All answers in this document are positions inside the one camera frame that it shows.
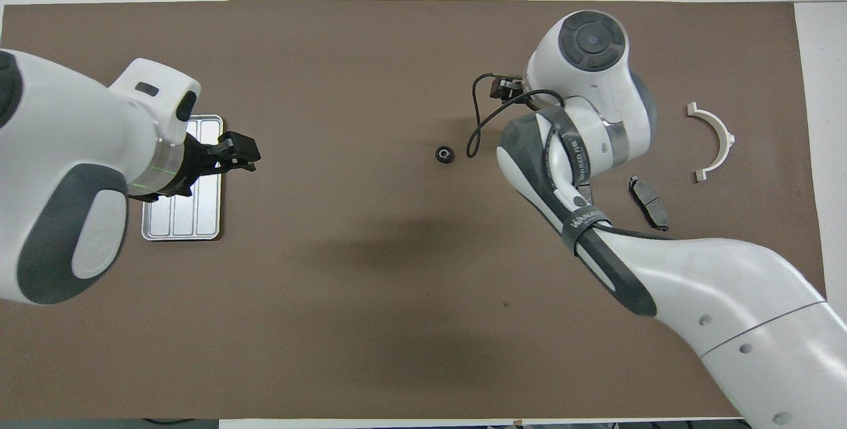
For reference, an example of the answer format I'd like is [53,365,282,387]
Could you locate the silver metal compartment tray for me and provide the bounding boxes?
[141,115,224,242]

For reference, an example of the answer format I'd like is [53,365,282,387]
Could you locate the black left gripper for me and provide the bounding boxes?
[132,131,261,203]

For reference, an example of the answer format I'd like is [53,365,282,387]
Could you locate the long dark brake pad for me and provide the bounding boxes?
[628,175,671,232]

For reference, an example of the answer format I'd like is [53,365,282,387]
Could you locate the brown table mat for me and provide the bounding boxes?
[0,0,841,420]

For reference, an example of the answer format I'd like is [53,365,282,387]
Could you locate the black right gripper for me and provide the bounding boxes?
[491,77,530,102]

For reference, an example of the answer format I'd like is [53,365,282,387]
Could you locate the white semicircular plastic bracket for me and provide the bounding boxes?
[687,102,736,183]

